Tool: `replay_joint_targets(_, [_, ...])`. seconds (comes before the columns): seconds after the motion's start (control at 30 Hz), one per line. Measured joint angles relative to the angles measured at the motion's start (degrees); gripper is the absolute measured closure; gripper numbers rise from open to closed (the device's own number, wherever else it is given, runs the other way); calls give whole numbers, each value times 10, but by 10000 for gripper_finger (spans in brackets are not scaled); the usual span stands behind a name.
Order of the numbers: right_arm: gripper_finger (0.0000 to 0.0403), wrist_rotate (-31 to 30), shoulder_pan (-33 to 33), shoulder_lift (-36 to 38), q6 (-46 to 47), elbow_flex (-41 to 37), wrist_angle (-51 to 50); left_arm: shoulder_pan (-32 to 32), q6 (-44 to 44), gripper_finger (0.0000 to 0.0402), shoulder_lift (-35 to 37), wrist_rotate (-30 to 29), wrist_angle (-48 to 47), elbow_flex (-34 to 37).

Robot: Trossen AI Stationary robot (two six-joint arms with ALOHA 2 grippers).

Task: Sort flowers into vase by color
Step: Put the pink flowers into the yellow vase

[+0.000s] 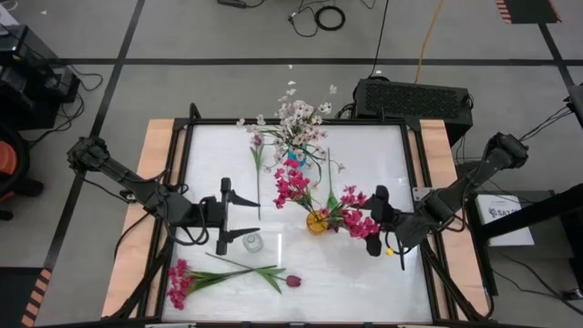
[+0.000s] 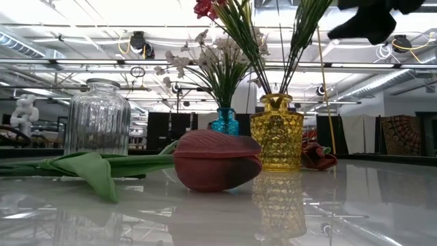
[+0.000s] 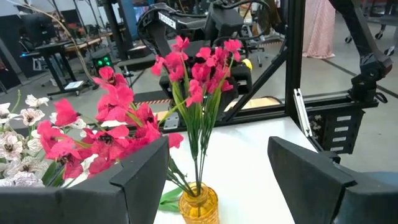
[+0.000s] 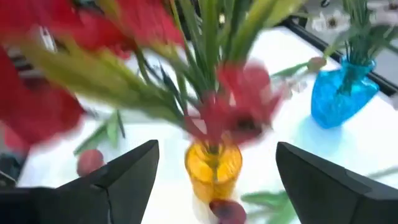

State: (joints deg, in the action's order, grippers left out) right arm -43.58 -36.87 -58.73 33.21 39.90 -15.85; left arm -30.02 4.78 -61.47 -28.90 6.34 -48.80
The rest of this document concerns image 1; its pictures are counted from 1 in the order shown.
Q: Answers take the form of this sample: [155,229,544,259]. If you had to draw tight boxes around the black mat with hazard stripes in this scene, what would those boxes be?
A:
[0,267,54,328]
[495,0,562,26]

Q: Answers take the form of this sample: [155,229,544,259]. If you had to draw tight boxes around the black metal stand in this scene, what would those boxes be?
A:
[468,181,583,297]

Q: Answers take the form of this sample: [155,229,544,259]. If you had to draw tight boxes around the white artificial flower bunch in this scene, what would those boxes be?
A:
[235,113,292,174]
[272,80,341,138]
[271,116,347,189]

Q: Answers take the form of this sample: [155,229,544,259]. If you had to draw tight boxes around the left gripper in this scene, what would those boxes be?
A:
[190,177,261,256]

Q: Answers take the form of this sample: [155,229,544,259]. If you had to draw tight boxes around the black perforated computer case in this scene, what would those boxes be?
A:
[353,77,475,148]

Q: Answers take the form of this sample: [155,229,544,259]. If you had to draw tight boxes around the white label box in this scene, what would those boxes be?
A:
[475,193,537,248]

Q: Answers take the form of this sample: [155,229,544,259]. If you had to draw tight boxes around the orange and black vacuum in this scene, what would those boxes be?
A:
[0,121,46,222]

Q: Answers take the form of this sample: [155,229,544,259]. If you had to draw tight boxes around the small blue glass vase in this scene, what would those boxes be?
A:
[286,149,309,168]

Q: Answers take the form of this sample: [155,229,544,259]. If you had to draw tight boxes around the pale pink flower stem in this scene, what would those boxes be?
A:
[249,132,266,220]

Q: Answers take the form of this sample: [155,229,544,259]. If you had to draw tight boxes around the yellow diamond-pattern glass vase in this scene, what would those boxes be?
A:
[305,210,330,236]

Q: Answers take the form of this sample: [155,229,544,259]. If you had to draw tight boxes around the black metal table frame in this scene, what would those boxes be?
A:
[108,102,496,327]

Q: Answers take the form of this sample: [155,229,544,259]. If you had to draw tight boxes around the coiled black cable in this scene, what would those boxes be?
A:
[314,5,347,33]

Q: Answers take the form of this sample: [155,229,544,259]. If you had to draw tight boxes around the long yellow cable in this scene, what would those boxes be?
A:
[413,0,446,85]

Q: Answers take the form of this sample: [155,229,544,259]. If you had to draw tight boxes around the clear ribbed glass vase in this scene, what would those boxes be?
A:
[241,231,265,254]

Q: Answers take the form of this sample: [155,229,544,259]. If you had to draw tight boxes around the light wooden side board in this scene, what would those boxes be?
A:
[407,118,491,319]
[100,118,189,319]

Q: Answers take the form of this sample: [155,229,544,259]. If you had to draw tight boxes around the black monitor corner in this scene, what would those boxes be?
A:
[566,83,583,131]

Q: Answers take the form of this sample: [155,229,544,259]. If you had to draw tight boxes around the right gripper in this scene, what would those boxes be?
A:
[362,184,434,257]

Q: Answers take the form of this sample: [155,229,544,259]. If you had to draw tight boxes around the black equipment cart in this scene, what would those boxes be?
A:
[0,23,82,132]

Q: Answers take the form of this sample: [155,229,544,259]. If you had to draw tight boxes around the long black cable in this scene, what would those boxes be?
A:
[368,0,391,78]

